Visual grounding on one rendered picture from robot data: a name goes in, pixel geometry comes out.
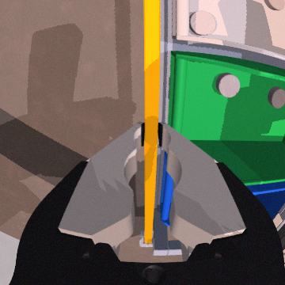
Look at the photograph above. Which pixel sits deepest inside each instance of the yellow bar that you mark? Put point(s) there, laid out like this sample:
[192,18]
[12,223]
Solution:
[152,81]

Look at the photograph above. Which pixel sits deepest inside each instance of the grey metal shelf rack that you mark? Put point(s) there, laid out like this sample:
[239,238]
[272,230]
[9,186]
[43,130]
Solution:
[161,245]

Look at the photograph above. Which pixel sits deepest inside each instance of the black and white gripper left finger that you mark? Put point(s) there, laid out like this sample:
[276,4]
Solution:
[93,203]

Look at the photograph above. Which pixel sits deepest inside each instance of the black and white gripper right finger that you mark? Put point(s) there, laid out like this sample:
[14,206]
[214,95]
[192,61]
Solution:
[212,205]

